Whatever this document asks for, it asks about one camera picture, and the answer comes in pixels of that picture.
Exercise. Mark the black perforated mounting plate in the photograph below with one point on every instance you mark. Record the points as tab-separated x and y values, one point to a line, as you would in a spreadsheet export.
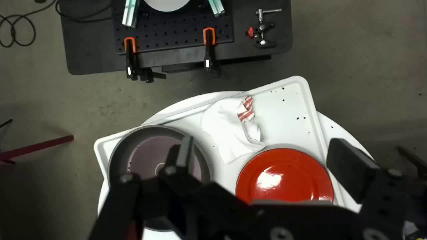
178	30

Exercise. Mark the orange black clamp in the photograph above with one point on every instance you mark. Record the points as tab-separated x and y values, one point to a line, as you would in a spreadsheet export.
208	44
129	53

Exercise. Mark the aluminium extrusion rail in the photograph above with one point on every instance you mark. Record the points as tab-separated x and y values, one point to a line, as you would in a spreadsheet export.
215	6
128	10

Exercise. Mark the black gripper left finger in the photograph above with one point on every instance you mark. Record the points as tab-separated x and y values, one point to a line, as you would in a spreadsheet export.
178	153

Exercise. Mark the black clamp with red knob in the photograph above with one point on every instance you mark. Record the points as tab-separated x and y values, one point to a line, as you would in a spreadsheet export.
262	33

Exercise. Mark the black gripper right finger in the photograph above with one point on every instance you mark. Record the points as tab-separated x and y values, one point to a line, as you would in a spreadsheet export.
351	164

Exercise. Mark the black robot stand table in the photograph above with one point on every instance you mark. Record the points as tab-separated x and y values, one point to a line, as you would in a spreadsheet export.
88	44

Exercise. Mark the red metal desk leg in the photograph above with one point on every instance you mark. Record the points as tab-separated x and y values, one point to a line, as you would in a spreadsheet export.
40	145

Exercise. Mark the round white table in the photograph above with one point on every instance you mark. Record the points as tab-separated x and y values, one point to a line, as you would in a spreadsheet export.
178	109

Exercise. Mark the dark frying pan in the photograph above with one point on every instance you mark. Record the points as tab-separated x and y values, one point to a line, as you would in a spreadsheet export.
141	150

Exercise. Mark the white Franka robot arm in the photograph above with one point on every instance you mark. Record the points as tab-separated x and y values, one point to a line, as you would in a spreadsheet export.
164	4

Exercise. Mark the red plate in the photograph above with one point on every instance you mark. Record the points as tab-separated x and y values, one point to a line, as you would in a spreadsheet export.
284	177

